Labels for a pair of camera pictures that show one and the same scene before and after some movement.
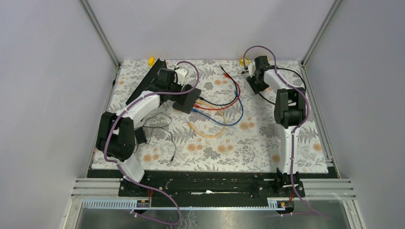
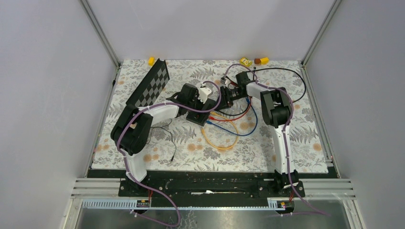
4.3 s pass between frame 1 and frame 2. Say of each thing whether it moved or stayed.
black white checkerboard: stayed
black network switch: moved
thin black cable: moved
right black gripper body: moved
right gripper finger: moved
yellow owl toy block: stayed
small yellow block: stayed
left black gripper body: moved
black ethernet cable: stayed
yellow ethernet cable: moved
